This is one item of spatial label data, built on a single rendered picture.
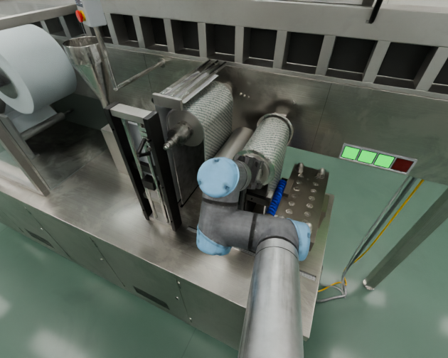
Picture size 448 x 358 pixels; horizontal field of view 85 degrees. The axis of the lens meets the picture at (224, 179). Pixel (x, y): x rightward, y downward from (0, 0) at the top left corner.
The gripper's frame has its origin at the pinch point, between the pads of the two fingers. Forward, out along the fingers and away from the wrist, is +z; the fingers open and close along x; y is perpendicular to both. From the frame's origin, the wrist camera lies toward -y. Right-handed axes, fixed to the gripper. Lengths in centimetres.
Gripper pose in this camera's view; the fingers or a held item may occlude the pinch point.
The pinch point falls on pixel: (252, 181)
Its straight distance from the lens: 78.6
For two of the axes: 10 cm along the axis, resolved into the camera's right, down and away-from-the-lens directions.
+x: -9.1, -2.9, 3.0
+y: 2.6, -9.6, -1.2
